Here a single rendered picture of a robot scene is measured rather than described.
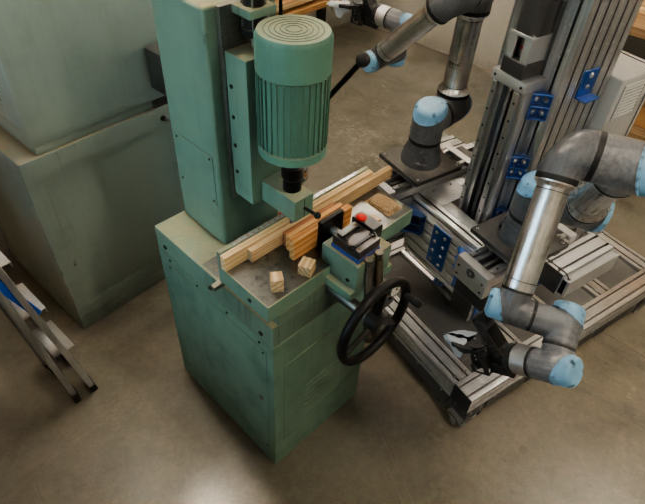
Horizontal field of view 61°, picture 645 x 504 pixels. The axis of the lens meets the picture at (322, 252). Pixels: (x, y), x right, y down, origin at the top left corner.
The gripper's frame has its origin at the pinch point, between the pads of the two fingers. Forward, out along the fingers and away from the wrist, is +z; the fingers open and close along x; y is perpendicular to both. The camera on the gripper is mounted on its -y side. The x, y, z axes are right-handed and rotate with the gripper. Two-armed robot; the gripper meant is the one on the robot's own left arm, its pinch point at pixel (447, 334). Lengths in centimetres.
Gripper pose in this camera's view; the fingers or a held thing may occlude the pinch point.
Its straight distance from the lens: 155.3
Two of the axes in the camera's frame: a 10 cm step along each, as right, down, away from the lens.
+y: 3.0, 8.9, 3.4
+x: 7.2, -4.5, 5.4
